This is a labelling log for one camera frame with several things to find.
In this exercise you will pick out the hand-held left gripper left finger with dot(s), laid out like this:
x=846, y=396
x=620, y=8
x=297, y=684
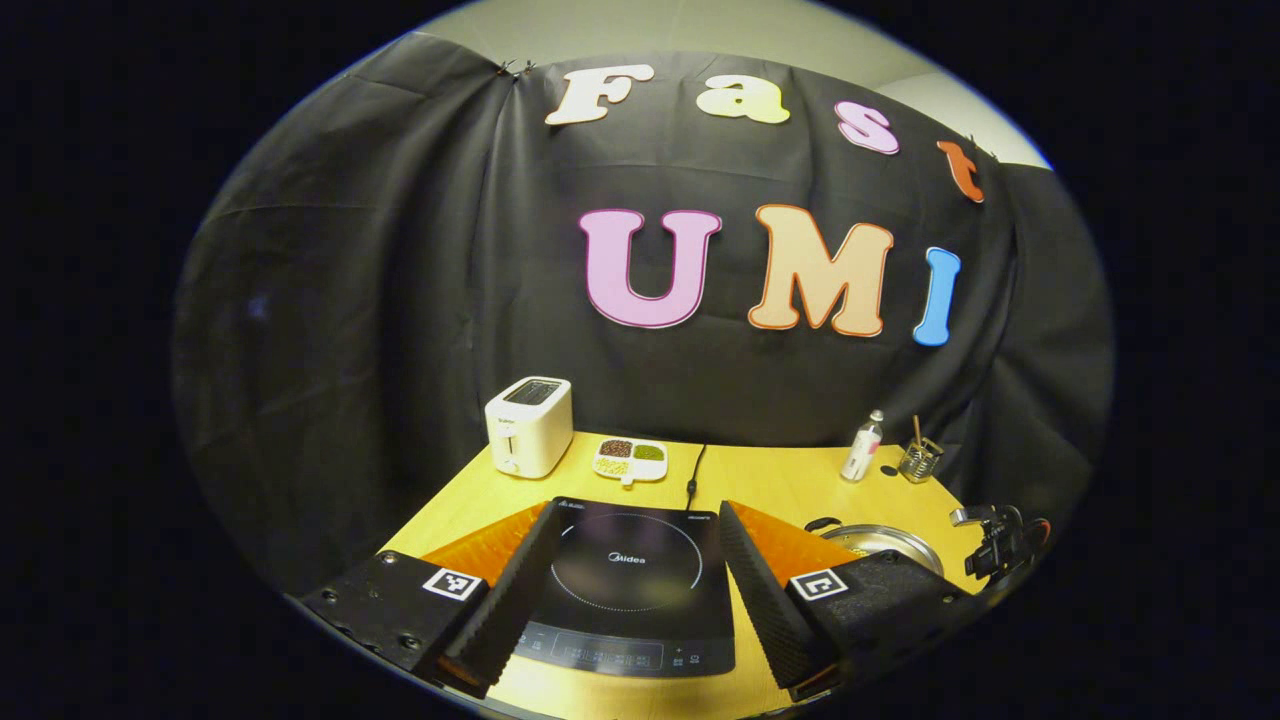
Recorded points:
x=510, y=600

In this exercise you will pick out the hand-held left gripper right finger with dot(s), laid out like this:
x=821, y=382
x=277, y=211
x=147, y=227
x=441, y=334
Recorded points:
x=765, y=600

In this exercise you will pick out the white divided bean dish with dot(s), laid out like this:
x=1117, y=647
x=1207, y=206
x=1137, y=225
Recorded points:
x=630, y=458

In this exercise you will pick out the black induction cooktop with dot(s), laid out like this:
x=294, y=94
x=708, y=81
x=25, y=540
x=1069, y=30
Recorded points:
x=630, y=580

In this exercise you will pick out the stainless steel pot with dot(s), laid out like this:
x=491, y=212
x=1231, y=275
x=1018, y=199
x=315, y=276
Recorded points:
x=885, y=542

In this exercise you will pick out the small pink label bottle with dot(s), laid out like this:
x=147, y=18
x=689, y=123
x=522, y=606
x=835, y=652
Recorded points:
x=860, y=455

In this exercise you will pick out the white toaster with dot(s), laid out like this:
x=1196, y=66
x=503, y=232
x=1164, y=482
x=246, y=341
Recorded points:
x=530, y=430

